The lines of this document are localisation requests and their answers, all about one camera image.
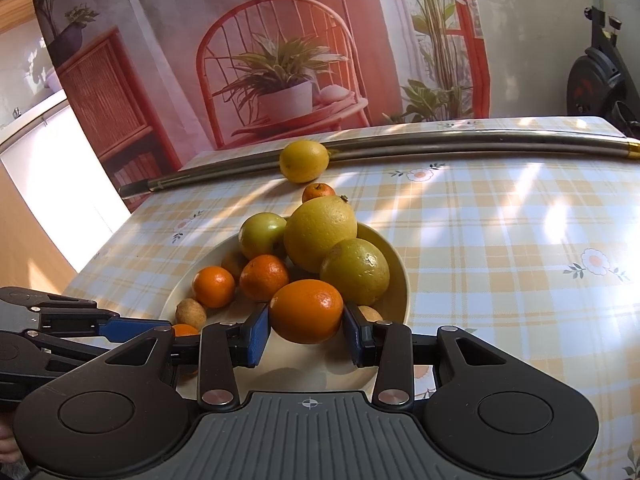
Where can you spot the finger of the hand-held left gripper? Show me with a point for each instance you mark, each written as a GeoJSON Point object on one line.
{"type": "Point", "coordinates": [45, 347]}
{"type": "Point", "coordinates": [130, 328]}

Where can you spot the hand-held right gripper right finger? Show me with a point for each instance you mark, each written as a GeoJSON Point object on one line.
{"type": "Point", "coordinates": [356, 345]}

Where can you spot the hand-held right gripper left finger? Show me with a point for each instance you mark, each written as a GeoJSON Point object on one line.
{"type": "Point", "coordinates": [257, 336]}

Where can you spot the cream bowl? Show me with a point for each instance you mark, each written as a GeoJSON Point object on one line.
{"type": "Point", "coordinates": [300, 362]}

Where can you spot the small tangerine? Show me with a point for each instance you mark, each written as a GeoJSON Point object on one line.
{"type": "Point", "coordinates": [318, 192]}
{"type": "Point", "coordinates": [185, 330]}
{"type": "Point", "coordinates": [214, 286]}
{"type": "Point", "coordinates": [264, 278]}

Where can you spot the green apple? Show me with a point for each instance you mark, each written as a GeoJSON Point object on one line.
{"type": "Point", "coordinates": [260, 235]}

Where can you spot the yellow lemon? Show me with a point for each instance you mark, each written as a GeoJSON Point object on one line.
{"type": "Point", "coordinates": [303, 161]}
{"type": "Point", "coordinates": [320, 232]}

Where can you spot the greenish yellow orange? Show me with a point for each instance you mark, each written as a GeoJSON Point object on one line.
{"type": "Point", "coordinates": [356, 272]}

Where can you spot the white cabinet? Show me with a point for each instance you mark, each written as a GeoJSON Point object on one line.
{"type": "Point", "coordinates": [50, 160]}

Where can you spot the plaid floral tablecloth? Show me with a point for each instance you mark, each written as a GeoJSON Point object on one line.
{"type": "Point", "coordinates": [500, 235]}

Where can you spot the long metal pole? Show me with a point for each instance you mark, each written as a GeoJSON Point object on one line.
{"type": "Point", "coordinates": [450, 141]}

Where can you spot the black exercise bike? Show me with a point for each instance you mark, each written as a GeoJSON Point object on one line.
{"type": "Point", "coordinates": [590, 80]}

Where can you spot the printed wall cloth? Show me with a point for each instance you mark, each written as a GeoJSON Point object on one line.
{"type": "Point", "coordinates": [165, 10]}

